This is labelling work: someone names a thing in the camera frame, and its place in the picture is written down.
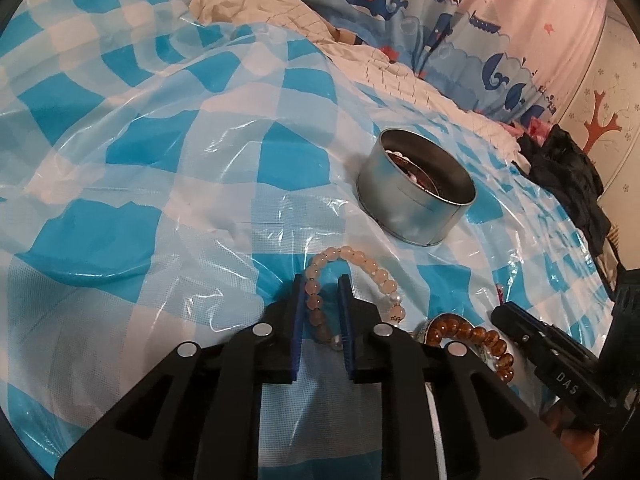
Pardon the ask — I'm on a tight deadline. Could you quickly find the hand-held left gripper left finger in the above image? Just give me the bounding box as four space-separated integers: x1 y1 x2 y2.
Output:
54 275 306 480

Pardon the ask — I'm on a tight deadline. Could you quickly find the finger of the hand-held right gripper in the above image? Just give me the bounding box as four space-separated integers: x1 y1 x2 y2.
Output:
490 301 621 433

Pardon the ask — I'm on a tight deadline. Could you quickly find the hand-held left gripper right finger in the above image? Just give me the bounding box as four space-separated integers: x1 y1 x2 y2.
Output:
337 274 583 480

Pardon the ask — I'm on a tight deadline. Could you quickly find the pink bead bracelet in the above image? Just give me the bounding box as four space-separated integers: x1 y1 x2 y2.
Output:
304 246 405 352

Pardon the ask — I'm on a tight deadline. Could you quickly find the round metal tin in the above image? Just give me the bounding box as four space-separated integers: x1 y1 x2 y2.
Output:
356 128 477 247

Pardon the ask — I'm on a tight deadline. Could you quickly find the mixed bead jewelry heap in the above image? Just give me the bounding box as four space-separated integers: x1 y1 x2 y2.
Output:
382 146 443 196

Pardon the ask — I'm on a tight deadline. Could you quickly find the person's right hand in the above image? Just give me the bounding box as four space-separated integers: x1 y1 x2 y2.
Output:
542 400 608 466

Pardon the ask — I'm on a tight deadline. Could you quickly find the dark clothes pile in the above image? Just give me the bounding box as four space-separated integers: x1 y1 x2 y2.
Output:
520 124 621 281

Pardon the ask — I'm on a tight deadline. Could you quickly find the wardrobe with tree sticker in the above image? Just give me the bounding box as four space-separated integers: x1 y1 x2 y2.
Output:
552 10 640 271

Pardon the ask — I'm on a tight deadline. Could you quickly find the pink garment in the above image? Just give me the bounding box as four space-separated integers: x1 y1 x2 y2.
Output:
505 117 551 146

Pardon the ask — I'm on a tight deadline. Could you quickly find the blue checkered plastic sheet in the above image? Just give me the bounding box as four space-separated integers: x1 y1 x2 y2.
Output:
0 0 621 480

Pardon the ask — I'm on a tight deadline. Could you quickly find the cream quilt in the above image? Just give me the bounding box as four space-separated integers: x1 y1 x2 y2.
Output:
182 0 531 171

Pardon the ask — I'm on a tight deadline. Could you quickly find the brown bead bracelet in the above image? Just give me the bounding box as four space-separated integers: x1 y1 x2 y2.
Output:
411 312 526 391

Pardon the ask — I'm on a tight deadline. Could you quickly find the amber bead bracelet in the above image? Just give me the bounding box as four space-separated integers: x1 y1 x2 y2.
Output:
430 316 516 382

